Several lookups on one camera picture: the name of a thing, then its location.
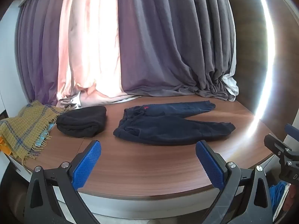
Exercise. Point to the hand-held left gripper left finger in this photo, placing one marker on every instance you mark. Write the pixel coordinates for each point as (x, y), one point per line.
(86, 165)

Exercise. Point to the navy blue pants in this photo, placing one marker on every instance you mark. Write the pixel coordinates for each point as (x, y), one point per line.
(163, 130)

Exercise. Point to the person's right hand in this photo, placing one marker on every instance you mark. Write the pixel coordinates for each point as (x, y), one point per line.
(290, 198)

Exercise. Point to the orange cloth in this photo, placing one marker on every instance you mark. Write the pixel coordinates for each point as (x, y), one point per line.
(3, 147)

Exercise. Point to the light blue cloth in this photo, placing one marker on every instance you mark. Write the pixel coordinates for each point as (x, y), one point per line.
(43, 140)

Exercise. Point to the white curtain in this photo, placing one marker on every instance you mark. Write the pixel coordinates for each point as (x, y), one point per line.
(231, 84)

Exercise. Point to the purple grey curtain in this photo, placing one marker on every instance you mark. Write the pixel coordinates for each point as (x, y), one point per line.
(35, 51)
(175, 39)

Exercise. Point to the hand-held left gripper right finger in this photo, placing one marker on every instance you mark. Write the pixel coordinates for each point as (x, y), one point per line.
(210, 165)

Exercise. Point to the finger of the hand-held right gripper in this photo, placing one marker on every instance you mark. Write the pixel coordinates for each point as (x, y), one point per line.
(275, 144)
(293, 133)

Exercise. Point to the yellow plaid fringed scarf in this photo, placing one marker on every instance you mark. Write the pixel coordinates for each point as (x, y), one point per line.
(23, 126)

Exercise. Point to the pink curtain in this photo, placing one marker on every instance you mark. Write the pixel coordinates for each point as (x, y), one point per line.
(88, 51)

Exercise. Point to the black folded garment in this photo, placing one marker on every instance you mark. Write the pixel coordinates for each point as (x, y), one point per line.
(81, 121)

